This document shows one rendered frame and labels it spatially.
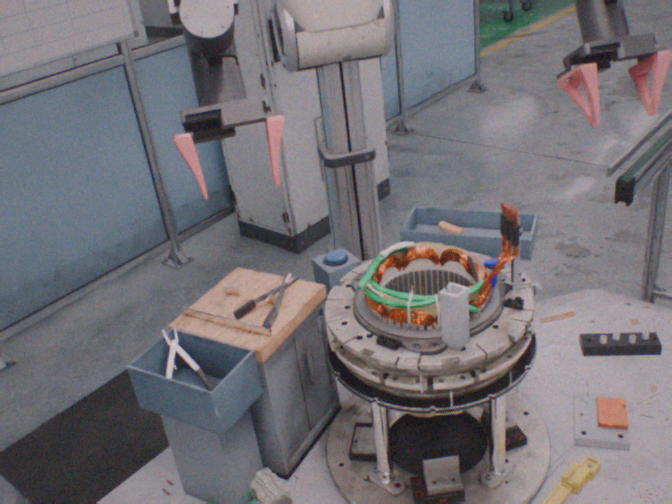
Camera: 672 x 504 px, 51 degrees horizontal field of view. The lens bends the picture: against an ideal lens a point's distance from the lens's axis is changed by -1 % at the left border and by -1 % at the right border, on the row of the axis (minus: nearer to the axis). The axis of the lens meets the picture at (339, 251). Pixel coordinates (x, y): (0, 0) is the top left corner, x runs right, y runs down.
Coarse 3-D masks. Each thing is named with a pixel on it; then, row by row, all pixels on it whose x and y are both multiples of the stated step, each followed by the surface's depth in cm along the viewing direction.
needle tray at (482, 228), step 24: (408, 216) 141; (432, 216) 144; (456, 216) 142; (480, 216) 140; (528, 216) 137; (408, 240) 137; (432, 240) 135; (456, 240) 133; (480, 240) 131; (528, 240) 128
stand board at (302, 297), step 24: (216, 288) 125; (240, 288) 124; (264, 288) 123; (288, 288) 122; (312, 288) 122; (216, 312) 118; (264, 312) 117; (288, 312) 116; (216, 336) 112; (240, 336) 111; (264, 336) 111; (288, 336) 114; (264, 360) 109
